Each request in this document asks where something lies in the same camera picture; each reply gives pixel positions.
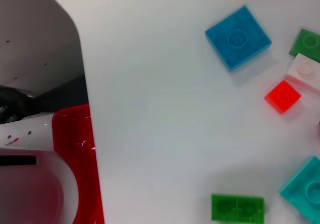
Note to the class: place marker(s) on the blue square toy plate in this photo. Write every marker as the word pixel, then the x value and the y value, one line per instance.
pixel 237 38

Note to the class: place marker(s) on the white toy brick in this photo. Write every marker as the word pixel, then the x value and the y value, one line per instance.
pixel 305 70

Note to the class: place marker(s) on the green toy brick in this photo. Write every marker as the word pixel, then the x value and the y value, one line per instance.
pixel 307 43
pixel 237 207

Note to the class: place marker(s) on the red plastic bin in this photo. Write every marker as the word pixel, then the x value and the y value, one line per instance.
pixel 75 133

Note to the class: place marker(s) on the small red toy brick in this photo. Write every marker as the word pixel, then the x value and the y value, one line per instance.
pixel 282 96

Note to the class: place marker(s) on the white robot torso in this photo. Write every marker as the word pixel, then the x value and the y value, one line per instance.
pixel 37 46

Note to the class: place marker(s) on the cyan square toy plate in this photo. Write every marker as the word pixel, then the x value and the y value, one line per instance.
pixel 305 191

